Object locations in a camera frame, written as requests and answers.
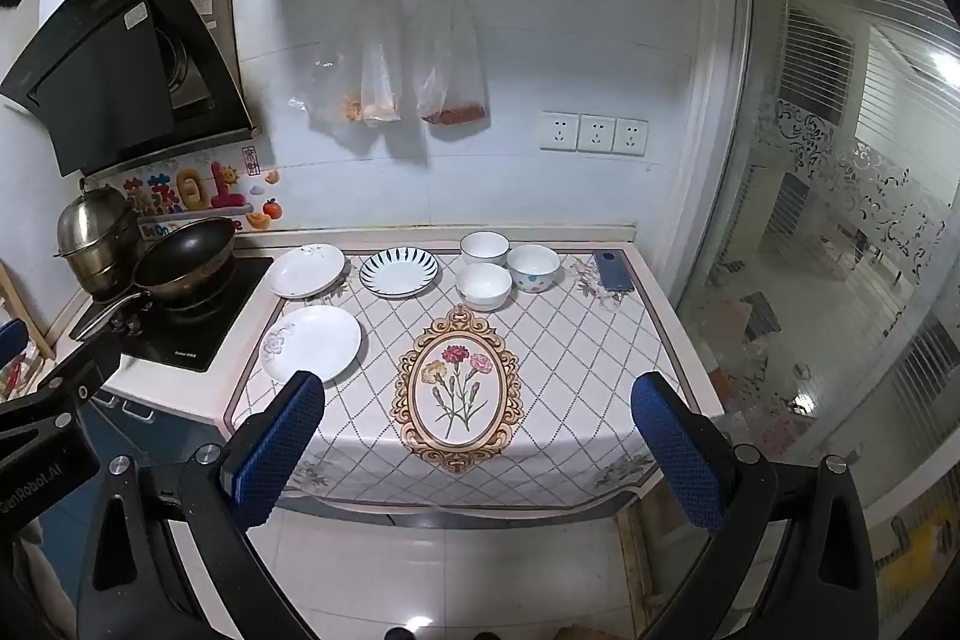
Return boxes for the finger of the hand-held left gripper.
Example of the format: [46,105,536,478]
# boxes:
[0,317,29,378]
[34,332,125,407]

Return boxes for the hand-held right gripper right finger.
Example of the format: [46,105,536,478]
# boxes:
[630,374,878,640]

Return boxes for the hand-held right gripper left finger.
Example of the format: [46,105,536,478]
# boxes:
[75,370,326,640]

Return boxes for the white plate grey flower print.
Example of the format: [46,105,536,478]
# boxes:
[259,305,364,386]

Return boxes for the white plate small dark print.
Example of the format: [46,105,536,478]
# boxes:
[270,244,347,300]

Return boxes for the white plate blue stripe pattern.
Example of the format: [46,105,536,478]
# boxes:
[358,248,440,299]

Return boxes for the white bowl coloured dots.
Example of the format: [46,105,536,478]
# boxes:
[508,244,561,295]

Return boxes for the white bowl dark rim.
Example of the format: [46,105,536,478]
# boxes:
[460,231,511,267]
[456,263,513,312]

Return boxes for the wooden board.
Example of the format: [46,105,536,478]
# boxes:
[0,261,57,362]

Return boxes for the blue base cabinet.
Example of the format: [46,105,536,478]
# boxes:
[30,385,233,611]

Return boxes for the stainless steel steamer pot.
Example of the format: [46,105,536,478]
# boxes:
[54,186,143,300]

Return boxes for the black induction cooktop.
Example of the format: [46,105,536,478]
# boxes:
[71,255,275,373]

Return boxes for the diamond pattern floral tablecloth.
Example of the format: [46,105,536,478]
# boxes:
[225,242,717,513]

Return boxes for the frosted pattern glass door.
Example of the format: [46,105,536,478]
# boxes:
[675,0,960,536]

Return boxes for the black range hood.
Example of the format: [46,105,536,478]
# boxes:
[0,0,260,178]

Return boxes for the crumpled clear plastic bag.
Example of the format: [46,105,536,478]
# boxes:
[289,47,362,128]

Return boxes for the clear plastic bag orange contents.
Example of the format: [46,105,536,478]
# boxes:
[360,0,404,125]

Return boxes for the clear plastic bag red contents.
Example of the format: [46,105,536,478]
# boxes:
[416,0,490,128]

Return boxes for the black wok with handle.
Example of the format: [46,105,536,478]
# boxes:
[71,216,237,341]

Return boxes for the colourful wall stickers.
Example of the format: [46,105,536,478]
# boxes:
[97,143,282,236]

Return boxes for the white wall socket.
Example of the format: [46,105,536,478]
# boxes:
[577,115,616,154]
[613,117,648,156]
[541,112,580,152]

